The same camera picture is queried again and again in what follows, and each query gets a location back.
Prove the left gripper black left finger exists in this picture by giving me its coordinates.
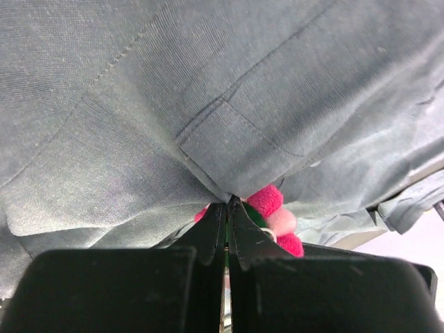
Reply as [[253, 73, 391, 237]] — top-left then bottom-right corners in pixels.
[[1, 204, 226, 332]]

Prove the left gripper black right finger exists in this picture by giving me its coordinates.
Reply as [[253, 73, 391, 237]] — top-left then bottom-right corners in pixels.
[[227, 197, 438, 332]]

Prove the grey button-up shirt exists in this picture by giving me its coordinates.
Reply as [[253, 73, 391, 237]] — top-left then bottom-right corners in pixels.
[[1, 1, 443, 298]]

